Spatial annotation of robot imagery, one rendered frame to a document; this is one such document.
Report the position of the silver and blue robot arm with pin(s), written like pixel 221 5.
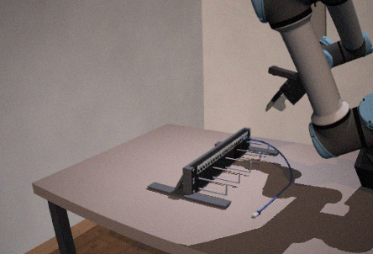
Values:
pixel 335 129

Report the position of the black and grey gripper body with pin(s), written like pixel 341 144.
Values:
pixel 294 90

